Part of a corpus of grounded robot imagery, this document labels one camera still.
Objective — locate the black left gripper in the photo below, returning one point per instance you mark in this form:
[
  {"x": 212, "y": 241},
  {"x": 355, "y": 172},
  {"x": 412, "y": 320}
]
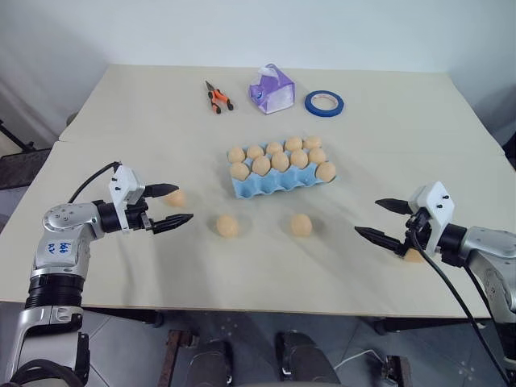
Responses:
[{"x": 137, "y": 217}]

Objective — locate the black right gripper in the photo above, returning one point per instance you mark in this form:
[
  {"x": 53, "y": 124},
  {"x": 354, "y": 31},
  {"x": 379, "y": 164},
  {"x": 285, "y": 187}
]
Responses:
[{"x": 417, "y": 230}]

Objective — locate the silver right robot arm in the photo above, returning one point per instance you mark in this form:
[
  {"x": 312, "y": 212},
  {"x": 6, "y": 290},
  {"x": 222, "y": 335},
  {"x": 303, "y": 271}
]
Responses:
[{"x": 483, "y": 246}]

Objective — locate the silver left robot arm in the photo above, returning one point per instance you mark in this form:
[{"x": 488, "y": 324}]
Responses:
[{"x": 60, "y": 219}]

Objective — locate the blue egg tray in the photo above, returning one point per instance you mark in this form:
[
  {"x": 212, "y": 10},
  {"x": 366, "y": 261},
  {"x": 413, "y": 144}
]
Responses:
[{"x": 274, "y": 185}]

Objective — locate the tan egg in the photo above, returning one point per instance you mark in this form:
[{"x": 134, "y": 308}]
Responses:
[
  {"x": 255, "y": 152},
  {"x": 239, "y": 171},
  {"x": 274, "y": 147},
  {"x": 227, "y": 226},
  {"x": 325, "y": 171},
  {"x": 301, "y": 225},
  {"x": 317, "y": 156},
  {"x": 280, "y": 161},
  {"x": 299, "y": 159},
  {"x": 261, "y": 165},
  {"x": 413, "y": 257},
  {"x": 294, "y": 142},
  {"x": 312, "y": 142},
  {"x": 236, "y": 155},
  {"x": 176, "y": 199}
]

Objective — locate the orange black pliers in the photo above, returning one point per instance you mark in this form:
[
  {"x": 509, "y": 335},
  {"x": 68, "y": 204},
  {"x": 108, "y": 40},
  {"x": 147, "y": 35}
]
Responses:
[{"x": 218, "y": 99}]

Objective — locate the blue tape roll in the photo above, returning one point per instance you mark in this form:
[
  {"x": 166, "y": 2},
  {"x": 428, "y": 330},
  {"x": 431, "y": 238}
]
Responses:
[{"x": 322, "y": 114}]

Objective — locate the brown wooden block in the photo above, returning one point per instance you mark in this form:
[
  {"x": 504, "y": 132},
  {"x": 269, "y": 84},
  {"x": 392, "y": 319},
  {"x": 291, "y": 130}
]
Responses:
[
  {"x": 397, "y": 369},
  {"x": 173, "y": 354}
]

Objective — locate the black metal stand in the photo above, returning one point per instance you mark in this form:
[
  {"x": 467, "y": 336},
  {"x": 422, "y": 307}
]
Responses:
[{"x": 20, "y": 165}]

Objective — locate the purple tissue pack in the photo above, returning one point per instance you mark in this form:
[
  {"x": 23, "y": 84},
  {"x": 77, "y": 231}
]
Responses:
[{"x": 274, "y": 94}]

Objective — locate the dark rounded shape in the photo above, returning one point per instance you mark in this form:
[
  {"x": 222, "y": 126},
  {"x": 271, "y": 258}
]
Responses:
[
  {"x": 211, "y": 367},
  {"x": 306, "y": 363}
]

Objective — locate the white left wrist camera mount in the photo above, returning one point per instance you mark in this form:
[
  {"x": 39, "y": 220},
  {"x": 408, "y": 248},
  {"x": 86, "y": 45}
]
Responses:
[{"x": 125, "y": 181}]

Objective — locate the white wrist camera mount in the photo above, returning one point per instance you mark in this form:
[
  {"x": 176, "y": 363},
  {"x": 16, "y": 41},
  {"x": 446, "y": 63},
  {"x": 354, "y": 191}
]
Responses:
[
  {"x": 437, "y": 201},
  {"x": 125, "y": 181}
]

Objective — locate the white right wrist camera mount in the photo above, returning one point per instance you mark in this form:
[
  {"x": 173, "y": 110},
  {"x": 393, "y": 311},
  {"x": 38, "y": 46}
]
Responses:
[{"x": 437, "y": 201}]

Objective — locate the black table frame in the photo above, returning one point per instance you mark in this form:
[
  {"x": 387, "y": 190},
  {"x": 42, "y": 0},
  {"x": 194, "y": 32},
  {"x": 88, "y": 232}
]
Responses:
[{"x": 423, "y": 324}]

